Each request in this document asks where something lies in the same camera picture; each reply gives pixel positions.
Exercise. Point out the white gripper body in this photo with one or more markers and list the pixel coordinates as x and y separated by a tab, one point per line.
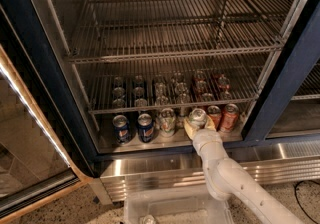
207	138

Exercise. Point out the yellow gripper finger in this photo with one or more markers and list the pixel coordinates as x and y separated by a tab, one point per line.
190	128
210	124

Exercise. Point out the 7up can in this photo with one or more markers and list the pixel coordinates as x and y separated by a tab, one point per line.
167	122
198	117

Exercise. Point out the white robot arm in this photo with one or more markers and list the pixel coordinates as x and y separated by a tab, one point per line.
225	177

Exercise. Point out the front left orange soda can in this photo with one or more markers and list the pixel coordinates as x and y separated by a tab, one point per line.
214	112

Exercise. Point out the orange soda can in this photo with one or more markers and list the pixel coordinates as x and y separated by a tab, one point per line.
230	115
214	112

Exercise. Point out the front right orange soda can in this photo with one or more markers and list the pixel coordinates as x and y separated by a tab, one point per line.
230	115

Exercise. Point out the front right Pepsi can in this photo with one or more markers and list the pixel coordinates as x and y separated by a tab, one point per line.
145	128

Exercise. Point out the pepsi can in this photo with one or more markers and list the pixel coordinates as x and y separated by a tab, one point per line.
145	128
121	129

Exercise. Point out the front left Pepsi can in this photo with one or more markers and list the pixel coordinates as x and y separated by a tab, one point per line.
121	129

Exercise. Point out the steel fridge base grille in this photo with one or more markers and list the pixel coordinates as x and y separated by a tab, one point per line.
276	163

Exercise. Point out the glass fridge door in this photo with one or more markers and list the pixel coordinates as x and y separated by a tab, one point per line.
35	167

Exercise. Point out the clear plastic bin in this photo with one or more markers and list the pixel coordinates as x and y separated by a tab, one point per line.
179	205

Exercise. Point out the lower wire fridge shelf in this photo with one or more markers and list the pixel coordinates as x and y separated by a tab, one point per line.
194	81

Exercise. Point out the wire fridge shelf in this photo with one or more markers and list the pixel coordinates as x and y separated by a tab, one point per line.
194	81
121	30

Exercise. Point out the blue fridge centre post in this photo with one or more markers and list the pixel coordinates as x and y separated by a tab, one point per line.
298	57

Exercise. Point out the upper wire fridge shelf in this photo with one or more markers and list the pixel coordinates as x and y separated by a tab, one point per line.
121	30

